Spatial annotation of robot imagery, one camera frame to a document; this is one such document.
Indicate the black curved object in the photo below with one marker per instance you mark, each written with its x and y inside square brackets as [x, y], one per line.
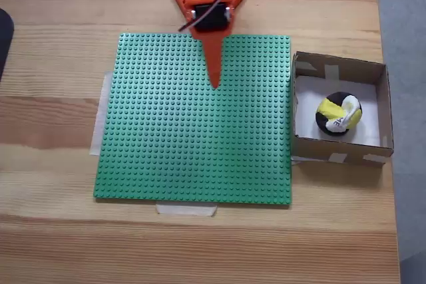
[5, 38]

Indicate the white paper sheet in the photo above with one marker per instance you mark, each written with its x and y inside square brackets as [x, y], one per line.
[306, 114]

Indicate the yellow black white ball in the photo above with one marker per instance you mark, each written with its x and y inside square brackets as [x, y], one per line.
[333, 107]

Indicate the masking tape strip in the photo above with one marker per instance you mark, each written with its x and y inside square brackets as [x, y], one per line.
[98, 124]
[295, 161]
[186, 210]

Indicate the green studded baseplate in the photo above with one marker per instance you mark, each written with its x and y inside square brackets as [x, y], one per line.
[216, 131]

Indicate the brown cardboard box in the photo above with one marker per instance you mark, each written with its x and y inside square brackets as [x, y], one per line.
[333, 154]

